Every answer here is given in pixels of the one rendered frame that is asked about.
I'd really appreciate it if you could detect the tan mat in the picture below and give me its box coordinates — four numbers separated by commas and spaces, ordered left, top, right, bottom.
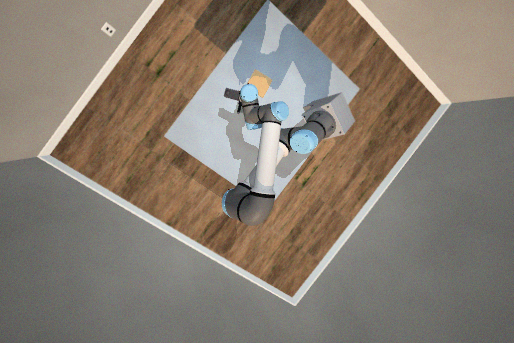
247, 69, 272, 98

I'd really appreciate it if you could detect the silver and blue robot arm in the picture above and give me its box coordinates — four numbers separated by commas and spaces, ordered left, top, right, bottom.
222, 84, 336, 226

